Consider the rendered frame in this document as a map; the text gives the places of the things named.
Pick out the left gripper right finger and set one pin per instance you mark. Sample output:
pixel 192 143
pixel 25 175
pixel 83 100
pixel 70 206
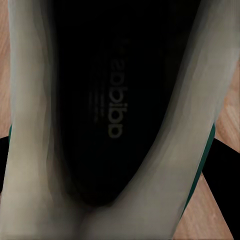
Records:
pixel 222 173

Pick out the gym shoe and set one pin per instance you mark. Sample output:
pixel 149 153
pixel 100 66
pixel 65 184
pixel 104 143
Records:
pixel 114 107

